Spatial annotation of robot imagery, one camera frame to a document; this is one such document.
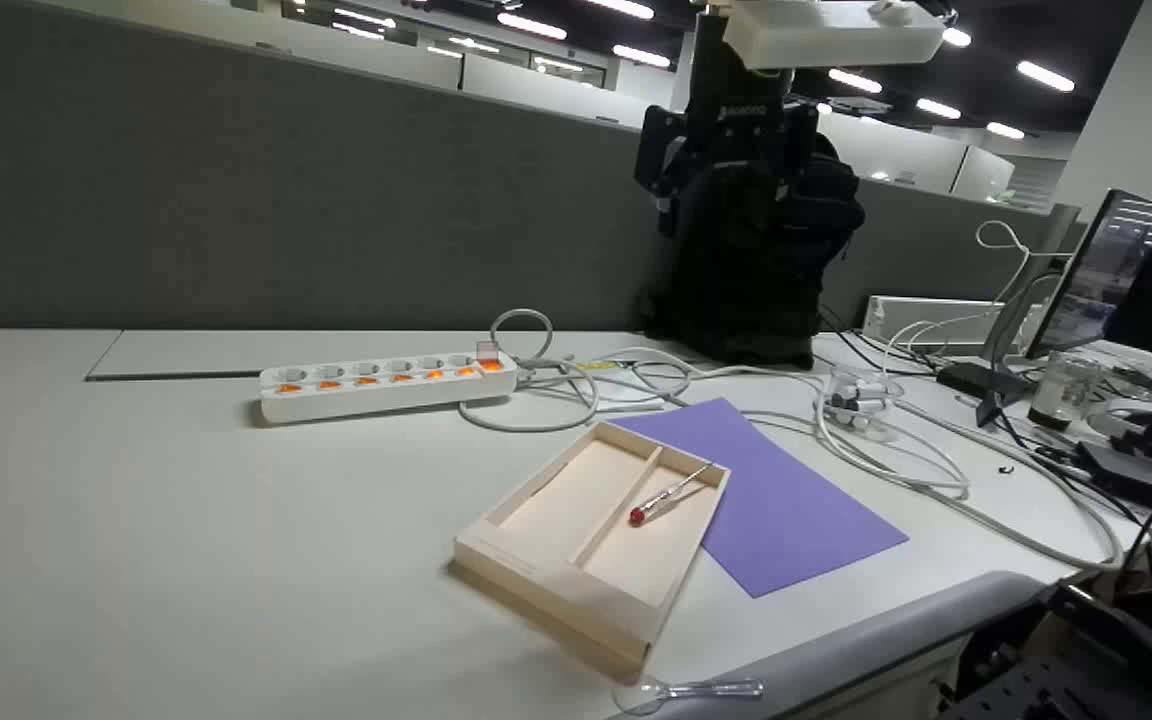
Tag black computer monitor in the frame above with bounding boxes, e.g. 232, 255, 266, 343
1027, 187, 1152, 365

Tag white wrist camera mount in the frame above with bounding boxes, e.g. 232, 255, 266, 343
719, 0, 950, 72

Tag grey coiled cable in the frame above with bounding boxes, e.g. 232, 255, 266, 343
809, 391, 976, 508

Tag black monitor stand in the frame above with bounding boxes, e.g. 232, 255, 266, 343
930, 354, 1049, 433

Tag grey office partition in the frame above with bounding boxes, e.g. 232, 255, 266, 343
0, 0, 1072, 334

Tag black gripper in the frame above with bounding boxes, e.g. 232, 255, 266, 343
635, 6, 823, 198

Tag black equipment rack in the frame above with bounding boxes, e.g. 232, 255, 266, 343
941, 583, 1152, 720

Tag black flat desk device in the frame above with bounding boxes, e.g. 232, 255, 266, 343
1072, 403, 1152, 517

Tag white rectangular box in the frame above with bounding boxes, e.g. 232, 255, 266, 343
860, 293, 1006, 354

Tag purple paper sheet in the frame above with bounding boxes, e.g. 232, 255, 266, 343
612, 394, 913, 601

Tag small clear plastic device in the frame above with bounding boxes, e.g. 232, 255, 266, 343
815, 370, 902, 433

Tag light wooden divided tray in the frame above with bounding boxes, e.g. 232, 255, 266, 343
449, 414, 736, 688

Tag white curved wire stand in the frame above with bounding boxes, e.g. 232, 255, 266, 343
973, 214, 1072, 369

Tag white power strip cable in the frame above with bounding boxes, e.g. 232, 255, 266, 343
451, 302, 698, 440

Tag white power strip orange switches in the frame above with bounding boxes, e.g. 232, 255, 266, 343
256, 349, 523, 426

